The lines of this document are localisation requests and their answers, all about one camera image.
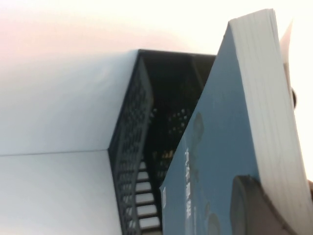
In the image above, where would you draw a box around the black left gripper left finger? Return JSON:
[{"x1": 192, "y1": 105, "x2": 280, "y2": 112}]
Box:
[{"x1": 229, "y1": 174, "x2": 291, "y2": 235}]

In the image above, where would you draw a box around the white car suspension book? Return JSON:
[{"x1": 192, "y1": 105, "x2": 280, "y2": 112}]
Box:
[{"x1": 158, "y1": 8, "x2": 313, "y2": 235}]

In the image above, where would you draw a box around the black three-slot book stand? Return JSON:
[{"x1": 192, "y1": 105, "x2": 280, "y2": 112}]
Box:
[{"x1": 107, "y1": 48, "x2": 217, "y2": 235}]

